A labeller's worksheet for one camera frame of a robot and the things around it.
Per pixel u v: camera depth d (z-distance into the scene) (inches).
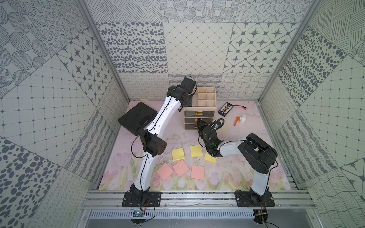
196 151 35.4
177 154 35.7
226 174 33.0
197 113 34.1
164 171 33.0
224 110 44.2
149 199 28.8
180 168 33.1
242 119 41.7
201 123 35.2
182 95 23.7
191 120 36.3
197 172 32.9
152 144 21.2
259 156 19.7
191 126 37.1
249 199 26.5
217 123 33.0
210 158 34.6
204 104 34.5
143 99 48.3
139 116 41.2
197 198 30.0
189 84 26.3
